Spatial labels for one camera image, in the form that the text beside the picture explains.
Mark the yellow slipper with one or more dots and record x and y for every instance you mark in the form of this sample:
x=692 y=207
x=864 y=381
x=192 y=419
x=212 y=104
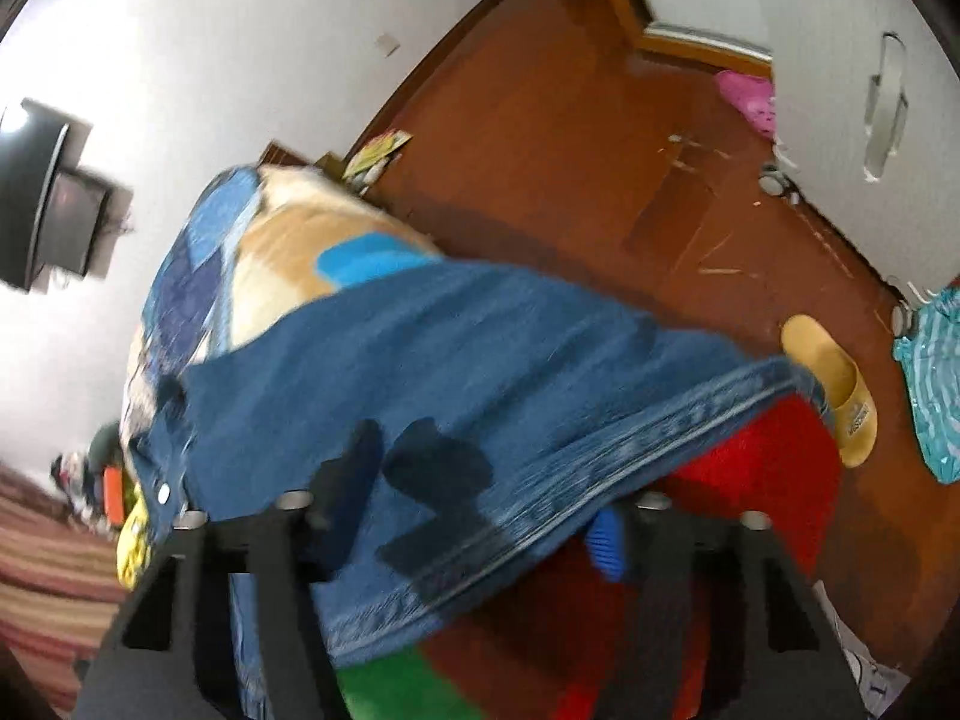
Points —
x=832 y=382

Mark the black wall television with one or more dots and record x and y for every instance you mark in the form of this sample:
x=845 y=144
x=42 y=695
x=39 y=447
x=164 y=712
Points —
x=30 y=187

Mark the dark wall box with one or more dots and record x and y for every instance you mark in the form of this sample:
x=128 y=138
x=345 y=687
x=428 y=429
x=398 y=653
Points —
x=75 y=221

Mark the striped rug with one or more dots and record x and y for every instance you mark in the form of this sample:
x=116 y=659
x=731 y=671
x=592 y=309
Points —
x=52 y=577

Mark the teal striped cloth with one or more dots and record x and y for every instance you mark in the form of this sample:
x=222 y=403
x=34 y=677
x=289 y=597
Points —
x=934 y=382

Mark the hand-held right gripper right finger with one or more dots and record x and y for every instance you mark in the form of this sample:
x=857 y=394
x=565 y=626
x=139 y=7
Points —
x=606 y=544

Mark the white wardrobe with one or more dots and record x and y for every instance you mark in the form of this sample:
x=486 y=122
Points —
x=825 y=52

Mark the yellow toy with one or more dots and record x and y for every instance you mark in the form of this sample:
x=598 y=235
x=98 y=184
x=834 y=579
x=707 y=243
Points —
x=135 y=544

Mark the papers on floor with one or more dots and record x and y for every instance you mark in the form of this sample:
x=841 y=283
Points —
x=375 y=154

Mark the colourful printed blanket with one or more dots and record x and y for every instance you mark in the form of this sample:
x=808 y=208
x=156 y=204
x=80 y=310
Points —
x=300 y=240

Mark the wooden door frame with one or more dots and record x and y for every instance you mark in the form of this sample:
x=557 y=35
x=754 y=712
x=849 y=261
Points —
x=637 y=7

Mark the pink cloth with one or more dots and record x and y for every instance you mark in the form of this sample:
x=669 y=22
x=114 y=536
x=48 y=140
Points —
x=746 y=99

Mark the orange item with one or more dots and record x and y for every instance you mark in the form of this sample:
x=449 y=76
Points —
x=112 y=496

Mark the blue denim garment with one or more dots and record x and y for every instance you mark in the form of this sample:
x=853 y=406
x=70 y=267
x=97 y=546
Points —
x=487 y=360

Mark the white paper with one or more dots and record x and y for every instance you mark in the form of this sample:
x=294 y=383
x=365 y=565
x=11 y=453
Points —
x=862 y=660

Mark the white wall switch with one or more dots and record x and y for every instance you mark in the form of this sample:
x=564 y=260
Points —
x=387 y=44

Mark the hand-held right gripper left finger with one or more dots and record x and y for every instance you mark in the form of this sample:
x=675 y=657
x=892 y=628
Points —
x=346 y=496

